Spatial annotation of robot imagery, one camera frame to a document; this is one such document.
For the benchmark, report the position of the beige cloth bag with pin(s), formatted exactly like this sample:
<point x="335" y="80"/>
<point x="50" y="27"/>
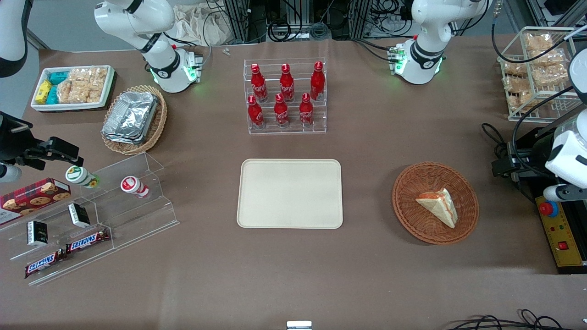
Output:
<point x="202" y="25"/>

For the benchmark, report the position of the beige plastic tray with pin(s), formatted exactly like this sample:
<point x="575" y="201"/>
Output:
<point x="289" y="193"/>

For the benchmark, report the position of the clear rice cracker bag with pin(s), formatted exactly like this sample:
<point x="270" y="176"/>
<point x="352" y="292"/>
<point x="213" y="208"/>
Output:
<point x="97" y="82"/>
<point x="73" y="87"/>

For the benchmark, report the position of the red cola bottle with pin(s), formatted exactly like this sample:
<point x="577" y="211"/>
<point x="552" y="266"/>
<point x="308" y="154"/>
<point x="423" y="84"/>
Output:
<point x="317" y="82"/>
<point x="286" y="85"/>
<point x="281" y="113"/>
<point x="306" y="112"/>
<point x="258" y="85"/>
<point x="255" y="114"/>

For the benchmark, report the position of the light wicker basket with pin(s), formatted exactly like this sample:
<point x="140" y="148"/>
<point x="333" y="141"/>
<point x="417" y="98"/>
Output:
<point x="156" y="128"/>

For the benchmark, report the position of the small black white box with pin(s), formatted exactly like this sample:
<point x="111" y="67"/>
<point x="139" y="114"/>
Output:
<point x="79" y="215"/>
<point x="37" y="233"/>

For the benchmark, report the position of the clear acrylic bottle rack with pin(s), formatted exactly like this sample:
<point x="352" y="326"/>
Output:
<point x="286" y="129"/>

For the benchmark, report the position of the red emergency stop button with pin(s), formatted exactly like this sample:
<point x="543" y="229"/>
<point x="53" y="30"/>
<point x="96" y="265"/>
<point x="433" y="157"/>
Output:
<point x="548" y="208"/>

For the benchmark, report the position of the brown wicker basket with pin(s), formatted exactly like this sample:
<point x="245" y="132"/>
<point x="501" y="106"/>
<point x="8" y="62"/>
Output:
<point x="412" y="215"/>

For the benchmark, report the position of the triangular sandwich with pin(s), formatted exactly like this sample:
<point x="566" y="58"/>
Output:
<point x="440" y="206"/>

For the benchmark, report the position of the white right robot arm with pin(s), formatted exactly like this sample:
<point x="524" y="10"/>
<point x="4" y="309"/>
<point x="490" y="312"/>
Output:
<point x="161" y="64"/>

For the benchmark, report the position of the green lid yogurt cup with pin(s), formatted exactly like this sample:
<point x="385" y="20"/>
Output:
<point x="79" y="175"/>

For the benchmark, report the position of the white plastic bin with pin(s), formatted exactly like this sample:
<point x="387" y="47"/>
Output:
<point x="73" y="106"/>

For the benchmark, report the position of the black yellow control box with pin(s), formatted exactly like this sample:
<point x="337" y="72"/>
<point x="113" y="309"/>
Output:
<point x="562" y="231"/>

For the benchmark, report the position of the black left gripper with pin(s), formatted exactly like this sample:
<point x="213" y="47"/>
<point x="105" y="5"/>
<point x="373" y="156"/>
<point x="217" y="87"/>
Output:
<point x="537" y="155"/>

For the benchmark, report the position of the stacked foil containers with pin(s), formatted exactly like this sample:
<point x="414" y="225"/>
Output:
<point x="130" y="117"/>

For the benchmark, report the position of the yellow snack packet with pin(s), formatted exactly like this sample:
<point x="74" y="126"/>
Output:
<point x="43" y="91"/>

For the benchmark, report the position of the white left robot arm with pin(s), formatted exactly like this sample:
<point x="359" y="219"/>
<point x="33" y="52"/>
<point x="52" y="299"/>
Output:
<point x="424" y="52"/>

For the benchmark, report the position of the Snickers bar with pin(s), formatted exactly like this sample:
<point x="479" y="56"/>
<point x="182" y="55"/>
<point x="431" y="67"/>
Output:
<point x="87" y="240"/>
<point x="43" y="264"/>

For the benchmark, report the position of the red tartan cookie box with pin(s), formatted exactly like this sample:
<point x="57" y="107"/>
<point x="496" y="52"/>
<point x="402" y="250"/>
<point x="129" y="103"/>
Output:
<point x="34" y="197"/>

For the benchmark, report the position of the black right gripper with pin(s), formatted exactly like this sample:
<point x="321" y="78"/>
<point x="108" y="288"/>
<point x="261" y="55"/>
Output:
<point x="13" y="140"/>

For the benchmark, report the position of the white grey edge device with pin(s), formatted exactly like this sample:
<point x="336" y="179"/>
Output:
<point x="299" y="325"/>

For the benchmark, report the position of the teal snack packet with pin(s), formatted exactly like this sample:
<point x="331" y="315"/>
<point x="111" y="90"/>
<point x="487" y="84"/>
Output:
<point x="52" y="95"/>
<point x="58" y="77"/>

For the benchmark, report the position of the clear acrylic stepped stand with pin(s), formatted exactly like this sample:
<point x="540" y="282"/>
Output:
<point x="137" y="220"/>

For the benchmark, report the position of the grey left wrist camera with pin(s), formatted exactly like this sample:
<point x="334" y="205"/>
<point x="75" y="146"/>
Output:
<point x="566" y="192"/>

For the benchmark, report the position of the red lid yogurt cup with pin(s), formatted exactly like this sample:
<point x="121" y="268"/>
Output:
<point x="132" y="185"/>

